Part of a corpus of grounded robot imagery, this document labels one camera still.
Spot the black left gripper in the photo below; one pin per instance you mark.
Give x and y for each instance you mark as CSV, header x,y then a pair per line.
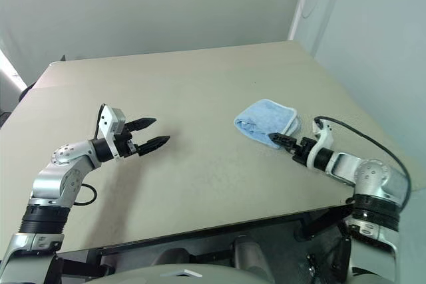
x,y
126,146

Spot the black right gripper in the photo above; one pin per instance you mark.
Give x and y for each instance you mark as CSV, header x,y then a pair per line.
x,y
303,151

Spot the blue microfiber cloth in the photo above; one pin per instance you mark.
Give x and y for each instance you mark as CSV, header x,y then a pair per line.
x,y
266,114

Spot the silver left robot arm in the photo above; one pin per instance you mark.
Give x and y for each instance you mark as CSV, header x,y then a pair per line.
x,y
56,181

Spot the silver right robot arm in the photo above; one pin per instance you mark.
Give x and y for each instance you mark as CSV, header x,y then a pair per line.
x,y
369,174

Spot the large dark grey rounded shape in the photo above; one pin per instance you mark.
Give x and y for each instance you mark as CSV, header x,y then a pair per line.
x,y
249,250

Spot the small black object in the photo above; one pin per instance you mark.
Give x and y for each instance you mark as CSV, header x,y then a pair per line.
x,y
63,58

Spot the small dark grey rounded shape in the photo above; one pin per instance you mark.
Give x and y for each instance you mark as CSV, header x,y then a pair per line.
x,y
173,256

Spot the black equipment piece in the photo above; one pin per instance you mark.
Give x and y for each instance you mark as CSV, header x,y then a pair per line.
x,y
3,118

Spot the grey robot torso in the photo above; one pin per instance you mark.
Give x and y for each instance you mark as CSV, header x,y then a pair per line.
x,y
216,275

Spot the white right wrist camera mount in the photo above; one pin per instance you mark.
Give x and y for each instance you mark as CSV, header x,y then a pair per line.
x,y
324,137

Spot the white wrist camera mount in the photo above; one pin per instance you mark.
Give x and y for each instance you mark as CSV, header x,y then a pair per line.
x,y
108,124
324,137

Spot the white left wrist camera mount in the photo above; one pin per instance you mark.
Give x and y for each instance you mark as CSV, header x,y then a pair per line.
x,y
108,124

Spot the black table frame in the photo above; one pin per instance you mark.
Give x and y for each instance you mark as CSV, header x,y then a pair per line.
x,y
319,224

